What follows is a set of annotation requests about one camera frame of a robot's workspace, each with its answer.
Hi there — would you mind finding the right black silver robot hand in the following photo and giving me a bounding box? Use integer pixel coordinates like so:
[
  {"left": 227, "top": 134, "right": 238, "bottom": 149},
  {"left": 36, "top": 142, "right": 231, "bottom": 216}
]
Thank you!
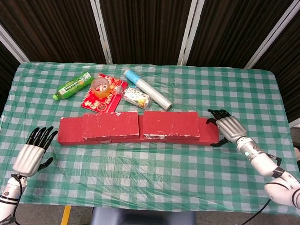
[{"left": 205, "top": 109, "right": 249, "bottom": 149}]

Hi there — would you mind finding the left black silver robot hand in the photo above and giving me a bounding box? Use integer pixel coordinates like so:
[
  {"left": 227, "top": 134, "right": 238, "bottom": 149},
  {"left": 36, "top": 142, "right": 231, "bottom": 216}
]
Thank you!
[{"left": 12, "top": 124, "right": 59, "bottom": 179}]

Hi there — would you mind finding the red brick front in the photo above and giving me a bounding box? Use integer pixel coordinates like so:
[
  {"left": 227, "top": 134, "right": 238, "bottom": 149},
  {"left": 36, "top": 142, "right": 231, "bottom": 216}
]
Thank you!
[{"left": 141, "top": 109, "right": 201, "bottom": 142}]

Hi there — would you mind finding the red brick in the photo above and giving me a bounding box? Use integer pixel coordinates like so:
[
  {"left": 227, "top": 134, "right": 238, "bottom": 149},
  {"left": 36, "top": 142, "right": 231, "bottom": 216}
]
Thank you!
[
  {"left": 165, "top": 115, "right": 221, "bottom": 147},
  {"left": 57, "top": 116, "right": 113, "bottom": 148},
  {"left": 141, "top": 109, "right": 201, "bottom": 142},
  {"left": 111, "top": 113, "right": 168, "bottom": 146},
  {"left": 81, "top": 109, "right": 142, "bottom": 144}
]

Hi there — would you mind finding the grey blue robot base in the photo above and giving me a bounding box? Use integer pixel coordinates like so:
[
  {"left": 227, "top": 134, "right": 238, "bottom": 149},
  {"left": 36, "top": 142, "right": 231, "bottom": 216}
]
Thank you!
[{"left": 90, "top": 206, "right": 199, "bottom": 225}]

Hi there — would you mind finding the yellow floor tape strip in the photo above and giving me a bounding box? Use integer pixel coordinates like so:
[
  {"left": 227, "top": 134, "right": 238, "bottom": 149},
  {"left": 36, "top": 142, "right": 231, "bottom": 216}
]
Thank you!
[{"left": 59, "top": 204, "right": 72, "bottom": 225}]

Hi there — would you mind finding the green tea plastic bottle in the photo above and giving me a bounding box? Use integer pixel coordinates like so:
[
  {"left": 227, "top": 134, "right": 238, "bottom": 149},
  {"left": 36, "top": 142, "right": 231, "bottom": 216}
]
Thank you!
[{"left": 52, "top": 69, "right": 95, "bottom": 103}]

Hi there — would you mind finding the red spiral notebook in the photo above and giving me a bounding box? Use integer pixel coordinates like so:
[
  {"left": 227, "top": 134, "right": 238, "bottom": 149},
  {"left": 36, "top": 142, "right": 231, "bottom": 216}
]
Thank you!
[{"left": 79, "top": 72, "right": 130, "bottom": 115}]

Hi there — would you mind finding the small white label drink bottle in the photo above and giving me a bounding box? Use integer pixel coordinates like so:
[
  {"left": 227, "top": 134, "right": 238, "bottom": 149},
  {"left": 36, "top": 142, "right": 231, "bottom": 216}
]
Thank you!
[{"left": 115, "top": 85, "right": 152, "bottom": 110}]

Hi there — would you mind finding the clear yellowish tape roll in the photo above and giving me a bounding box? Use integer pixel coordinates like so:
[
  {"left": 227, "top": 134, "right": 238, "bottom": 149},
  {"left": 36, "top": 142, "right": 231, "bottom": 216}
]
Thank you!
[{"left": 90, "top": 77, "right": 112, "bottom": 99}]

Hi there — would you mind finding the green white checkered tablecloth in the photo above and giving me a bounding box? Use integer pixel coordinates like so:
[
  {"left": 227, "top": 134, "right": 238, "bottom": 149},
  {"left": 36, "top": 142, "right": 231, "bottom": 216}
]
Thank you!
[{"left": 0, "top": 57, "right": 300, "bottom": 218}]

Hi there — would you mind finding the dark corrugated partition screen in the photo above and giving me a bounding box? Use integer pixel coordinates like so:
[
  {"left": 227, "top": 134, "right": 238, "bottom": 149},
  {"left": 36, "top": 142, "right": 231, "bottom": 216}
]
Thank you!
[{"left": 0, "top": 0, "right": 300, "bottom": 124}]

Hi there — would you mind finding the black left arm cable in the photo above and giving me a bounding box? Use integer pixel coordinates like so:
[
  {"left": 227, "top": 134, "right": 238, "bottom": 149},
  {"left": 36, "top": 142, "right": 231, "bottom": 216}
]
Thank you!
[{"left": 9, "top": 174, "right": 23, "bottom": 225}]

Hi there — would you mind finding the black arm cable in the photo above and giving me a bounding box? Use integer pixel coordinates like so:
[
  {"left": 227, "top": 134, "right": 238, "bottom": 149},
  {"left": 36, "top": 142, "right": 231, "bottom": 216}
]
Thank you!
[
  {"left": 231, "top": 197, "right": 272, "bottom": 225},
  {"left": 9, "top": 174, "right": 23, "bottom": 225}
]

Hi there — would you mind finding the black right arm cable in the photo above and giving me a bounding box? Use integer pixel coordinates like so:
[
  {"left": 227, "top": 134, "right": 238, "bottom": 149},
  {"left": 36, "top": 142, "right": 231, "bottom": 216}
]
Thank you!
[{"left": 231, "top": 197, "right": 272, "bottom": 225}]

